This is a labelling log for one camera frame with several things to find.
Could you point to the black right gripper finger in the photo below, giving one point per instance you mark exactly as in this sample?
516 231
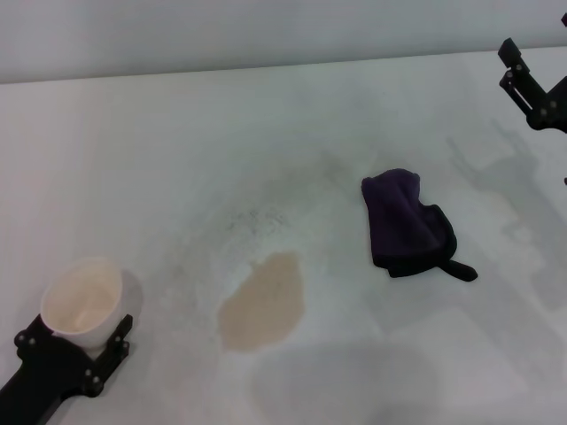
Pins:
531 93

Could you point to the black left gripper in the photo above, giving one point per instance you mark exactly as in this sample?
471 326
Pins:
48 372

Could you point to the purple rag with black trim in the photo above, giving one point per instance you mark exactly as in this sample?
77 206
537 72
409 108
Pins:
398 221

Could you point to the brown water stain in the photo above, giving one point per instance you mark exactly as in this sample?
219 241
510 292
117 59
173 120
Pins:
261 310

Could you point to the white paper cup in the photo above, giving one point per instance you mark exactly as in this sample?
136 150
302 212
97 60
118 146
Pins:
84 296

